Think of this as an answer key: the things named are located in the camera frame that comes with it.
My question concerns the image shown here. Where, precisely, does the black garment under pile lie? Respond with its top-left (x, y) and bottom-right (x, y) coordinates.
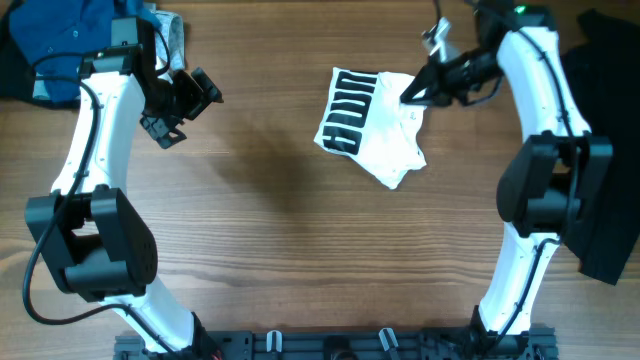
top-left (1, 0), bottom-right (80, 110)

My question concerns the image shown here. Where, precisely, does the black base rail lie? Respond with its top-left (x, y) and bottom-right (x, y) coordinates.
top-left (113, 327), bottom-right (559, 360)

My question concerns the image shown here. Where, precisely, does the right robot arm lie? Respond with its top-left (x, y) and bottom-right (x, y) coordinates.
top-left (400, 1), bottom-right (613, 359)

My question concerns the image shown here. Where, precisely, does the white t-shirt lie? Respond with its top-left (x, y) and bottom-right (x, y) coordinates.
top-left (314, 67), bottom-right (427, 190)

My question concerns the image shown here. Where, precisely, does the blue button shirt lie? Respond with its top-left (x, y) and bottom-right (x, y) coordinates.
top-left (9, 0), bottom-right (164, 103)

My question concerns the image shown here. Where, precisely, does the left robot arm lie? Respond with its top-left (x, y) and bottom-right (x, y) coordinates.
top-left (25, 16), bottom-right (222, 359)

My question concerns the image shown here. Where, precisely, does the black garment at right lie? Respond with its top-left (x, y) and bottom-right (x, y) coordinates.
top-left (562, 9), bottom-right (639, 285)

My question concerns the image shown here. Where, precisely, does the light grey folded garment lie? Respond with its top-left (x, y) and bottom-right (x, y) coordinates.
top-left (32, 9), bottom-right (187, 101)

